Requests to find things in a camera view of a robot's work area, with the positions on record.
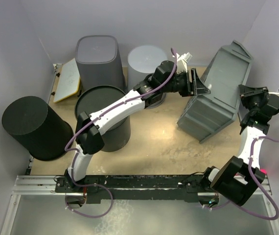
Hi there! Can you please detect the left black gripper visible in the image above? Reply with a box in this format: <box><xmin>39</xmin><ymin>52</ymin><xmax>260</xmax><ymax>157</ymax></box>
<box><xmin>162</xmin><ymin>70</ymin><xmax>210</xmax><ymax>99</ymax></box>

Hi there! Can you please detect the grey plastic crate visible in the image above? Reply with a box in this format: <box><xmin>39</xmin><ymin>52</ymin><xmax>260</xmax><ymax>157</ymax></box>
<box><xmin>177</xmin><ymin>41</ymin><xmax>253</xmax><ymax>143</ymax></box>

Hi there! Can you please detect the smooth lavender round bin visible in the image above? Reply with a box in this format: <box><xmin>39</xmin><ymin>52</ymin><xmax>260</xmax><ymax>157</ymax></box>
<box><xmin>126</xmin><ymin>44</ymin><xmax>168</xmax><ymax>110</ymax></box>

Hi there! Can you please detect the dark blue round bin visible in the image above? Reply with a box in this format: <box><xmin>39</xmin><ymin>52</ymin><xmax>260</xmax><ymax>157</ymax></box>
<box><xmin>75</xmin><ymin>85</ymin><xmax>131</xmax><ymax>154</ymax></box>

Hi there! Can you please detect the grey slotted square bin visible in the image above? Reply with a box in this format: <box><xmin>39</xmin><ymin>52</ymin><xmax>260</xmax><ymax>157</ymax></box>
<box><xmin>75</xmin><ymin>35</ymin><xmax>126</xmax><ymax>91</ymax></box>

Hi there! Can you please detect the black round bin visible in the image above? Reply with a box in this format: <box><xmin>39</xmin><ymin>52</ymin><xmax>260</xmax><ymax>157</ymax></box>
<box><xmin>1</xmin><ymin>96</ymin><xmax>73</xmax><ymax>161</ymax></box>

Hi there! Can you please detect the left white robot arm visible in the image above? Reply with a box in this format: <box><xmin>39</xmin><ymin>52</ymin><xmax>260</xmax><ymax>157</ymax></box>
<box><xmin>65</xmin><ymin>61</ymin><xmax>211</xmax><ymax>192</ymax></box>

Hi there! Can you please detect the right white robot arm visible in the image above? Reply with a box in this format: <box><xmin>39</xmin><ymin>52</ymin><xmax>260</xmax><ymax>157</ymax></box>
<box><xmin>200</xmin><ymin>85</ymin><xmax>279</xmax><ymax>206</ymax></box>

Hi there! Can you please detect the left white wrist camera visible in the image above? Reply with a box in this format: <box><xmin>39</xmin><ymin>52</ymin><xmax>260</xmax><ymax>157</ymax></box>
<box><xmin>176</xmin><ymin>52</ymin><xmax>192</xmax><ymax>74</ymax></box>

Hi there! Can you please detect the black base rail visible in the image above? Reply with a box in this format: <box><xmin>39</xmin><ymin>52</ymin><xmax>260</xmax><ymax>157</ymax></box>
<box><xmin>53</xmin><ymin>172</ymin><xmax>221</xmax><ymax>208</ymax></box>

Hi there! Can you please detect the small whiteboard wooden frame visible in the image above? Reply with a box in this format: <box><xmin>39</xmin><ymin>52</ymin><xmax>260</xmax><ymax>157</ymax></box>
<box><xmin>53</xmin><ymin>58</ymin><xmax>81</xmax><ymax>103</ymax></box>

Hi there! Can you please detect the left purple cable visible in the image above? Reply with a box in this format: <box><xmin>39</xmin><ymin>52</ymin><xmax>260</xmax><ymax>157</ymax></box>
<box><xmin>64</xmin><ymin>47</ymin><xmax>179</xmax><ymax>182</ymax></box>

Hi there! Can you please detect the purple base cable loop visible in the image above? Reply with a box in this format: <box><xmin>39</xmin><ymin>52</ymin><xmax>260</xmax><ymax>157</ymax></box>
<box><xmin>65</xmin><ymin>184</ymin><xmax>115</xmax><ymax>219</ymax></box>

